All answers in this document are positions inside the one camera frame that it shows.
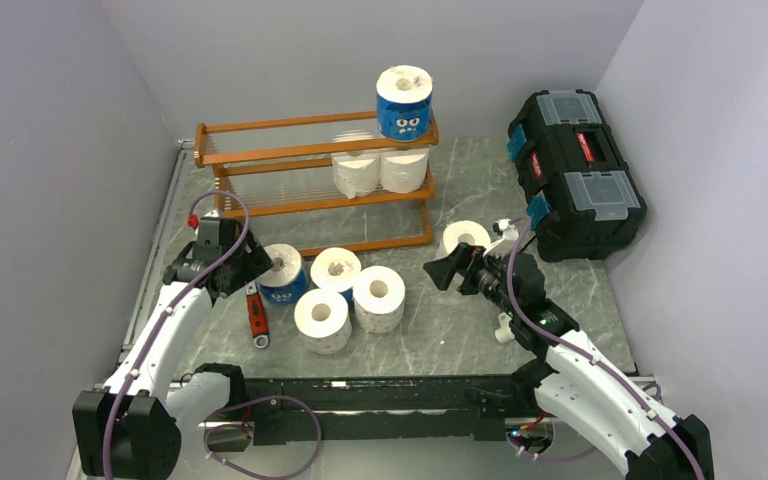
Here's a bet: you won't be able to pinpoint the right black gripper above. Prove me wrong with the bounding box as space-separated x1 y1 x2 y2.
423 242 519 318

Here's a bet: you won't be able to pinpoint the white roll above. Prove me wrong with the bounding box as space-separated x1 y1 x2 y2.
294 288 352 355
353 266 406 333
435 220 492 259
331 149 380 199

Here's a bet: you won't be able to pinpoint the blue roll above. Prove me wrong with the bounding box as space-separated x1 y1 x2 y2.
310 247 363 303
376 65 433 143
257 243 308 305

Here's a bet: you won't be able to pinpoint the orange wooden two-tier shelf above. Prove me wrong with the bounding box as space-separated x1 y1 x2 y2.
193 111 440 257

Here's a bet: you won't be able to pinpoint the white roll sideways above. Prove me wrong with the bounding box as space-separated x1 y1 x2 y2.
379 148 430 193

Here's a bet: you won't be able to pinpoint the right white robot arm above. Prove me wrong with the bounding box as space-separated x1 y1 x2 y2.
423 243 715 479

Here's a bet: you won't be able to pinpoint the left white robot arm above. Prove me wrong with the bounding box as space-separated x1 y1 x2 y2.
72 216 273 479

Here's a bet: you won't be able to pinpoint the green and white pipe fitting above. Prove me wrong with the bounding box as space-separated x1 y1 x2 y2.
494 313 515 344

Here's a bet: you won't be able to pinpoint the black plastic toolbox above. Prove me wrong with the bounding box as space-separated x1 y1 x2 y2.
507 89 648 262

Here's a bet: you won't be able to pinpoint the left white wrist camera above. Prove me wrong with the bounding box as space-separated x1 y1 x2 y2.
186 209 224 231

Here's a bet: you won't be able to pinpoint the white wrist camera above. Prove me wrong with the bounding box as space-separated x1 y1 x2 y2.
186 209 224 231
485 219 519 257

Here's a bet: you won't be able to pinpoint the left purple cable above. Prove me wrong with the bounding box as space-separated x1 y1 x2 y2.
100 190 251 480

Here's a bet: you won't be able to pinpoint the purple cable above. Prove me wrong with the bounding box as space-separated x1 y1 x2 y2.
505 215 707 480
100 190 251 480

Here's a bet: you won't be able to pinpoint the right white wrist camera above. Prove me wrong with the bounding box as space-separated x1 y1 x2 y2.
485 219 519 257

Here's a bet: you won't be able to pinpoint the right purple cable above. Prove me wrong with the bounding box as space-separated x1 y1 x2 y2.
505 215 707 480

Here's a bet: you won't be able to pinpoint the red handled tool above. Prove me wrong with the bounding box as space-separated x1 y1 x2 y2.
245 281 270 349

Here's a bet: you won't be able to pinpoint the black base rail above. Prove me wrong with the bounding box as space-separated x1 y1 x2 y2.
207 374 541 446

